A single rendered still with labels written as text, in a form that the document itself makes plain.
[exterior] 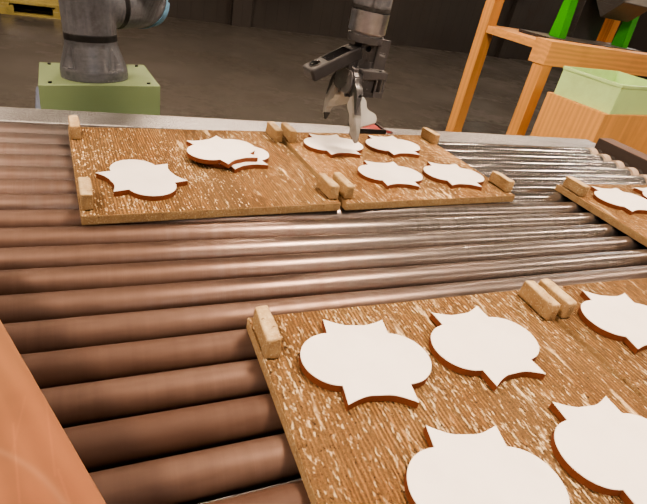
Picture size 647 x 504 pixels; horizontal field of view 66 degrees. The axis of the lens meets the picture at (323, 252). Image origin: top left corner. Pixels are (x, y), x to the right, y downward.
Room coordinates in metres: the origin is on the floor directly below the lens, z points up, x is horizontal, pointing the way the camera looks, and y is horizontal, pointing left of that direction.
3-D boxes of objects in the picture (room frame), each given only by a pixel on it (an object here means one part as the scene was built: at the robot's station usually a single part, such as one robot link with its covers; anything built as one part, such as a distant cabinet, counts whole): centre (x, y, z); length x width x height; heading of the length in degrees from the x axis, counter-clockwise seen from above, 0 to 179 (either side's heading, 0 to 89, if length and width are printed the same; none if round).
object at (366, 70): (1.08, 0.00, 1.11); 0.09 x 0.08 x 0.12; 121
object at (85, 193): (0.62, 0.35, 0.95); 0.06 x 0.02 x 0.03; 32
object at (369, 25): (1.08, 0.01, 1.19); 0.08 x 0.08 x 0.05
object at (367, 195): (1.06, -0.11, 0.93); 0.41 x 0.35 x 0.02; 121
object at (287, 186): (0.84, 0.25, 0.93); 0.41 x 0.35 x 0.02; 122
